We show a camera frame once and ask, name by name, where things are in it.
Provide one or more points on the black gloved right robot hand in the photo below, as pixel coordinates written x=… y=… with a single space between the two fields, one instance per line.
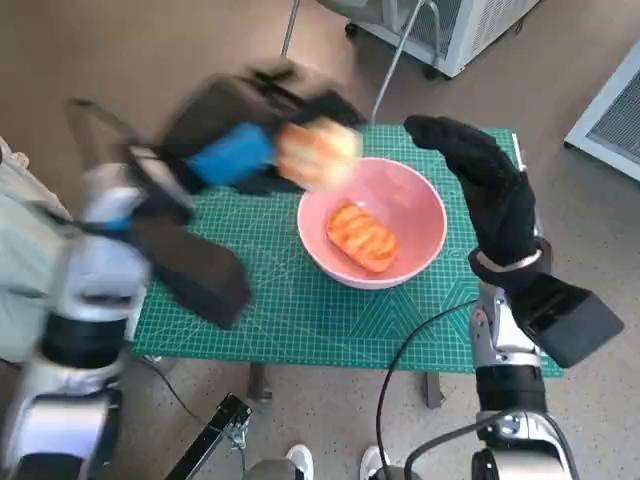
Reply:
x=500 y=200

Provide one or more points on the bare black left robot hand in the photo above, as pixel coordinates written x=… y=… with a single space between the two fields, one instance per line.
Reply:
x=225 y=155

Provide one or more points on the pink bowl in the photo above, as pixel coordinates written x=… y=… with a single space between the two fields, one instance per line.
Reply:
x=415 y=200

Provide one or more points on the round toy bread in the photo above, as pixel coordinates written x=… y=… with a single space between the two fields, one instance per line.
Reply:
x=320 y=152

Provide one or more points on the long striped toy bread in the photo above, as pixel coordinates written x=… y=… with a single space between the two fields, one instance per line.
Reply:
x=362 y=237

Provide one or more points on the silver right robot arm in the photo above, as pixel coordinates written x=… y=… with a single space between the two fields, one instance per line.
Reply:
x=507 y=390

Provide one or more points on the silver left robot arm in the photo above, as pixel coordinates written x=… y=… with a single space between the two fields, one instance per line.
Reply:
x=85 y=280

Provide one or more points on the white framed vent panel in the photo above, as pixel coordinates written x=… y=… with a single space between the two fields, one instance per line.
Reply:
x=615 y=125

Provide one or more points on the metal chair leg with caster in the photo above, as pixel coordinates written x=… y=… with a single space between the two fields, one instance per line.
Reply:
x=287 y=30

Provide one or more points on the bent metal chair leg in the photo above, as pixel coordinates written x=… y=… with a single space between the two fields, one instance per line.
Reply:
x=392 y=65

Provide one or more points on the white vented appliance on casters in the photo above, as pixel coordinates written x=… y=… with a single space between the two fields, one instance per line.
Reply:
x=460 y=30

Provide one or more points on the green cutting mat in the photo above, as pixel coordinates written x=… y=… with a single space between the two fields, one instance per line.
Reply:
x=310 y=330

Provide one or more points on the person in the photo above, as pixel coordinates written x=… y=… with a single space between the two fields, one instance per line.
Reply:
x=20 y=240

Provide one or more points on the black metal stand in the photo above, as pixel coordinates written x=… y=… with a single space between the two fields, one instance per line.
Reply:
x=215 y=430

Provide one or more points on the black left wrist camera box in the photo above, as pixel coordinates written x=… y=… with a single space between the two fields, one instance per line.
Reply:
x=200 y=275

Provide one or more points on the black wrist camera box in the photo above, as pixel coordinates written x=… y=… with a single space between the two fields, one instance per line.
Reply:
x=570 y=320
x=200 y=275

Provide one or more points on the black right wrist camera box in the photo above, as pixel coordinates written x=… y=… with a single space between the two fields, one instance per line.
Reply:
x=570 y=320

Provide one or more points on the grey table leg bracket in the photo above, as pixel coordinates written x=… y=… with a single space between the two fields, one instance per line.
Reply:
x=258 y=385
x=434 y=390

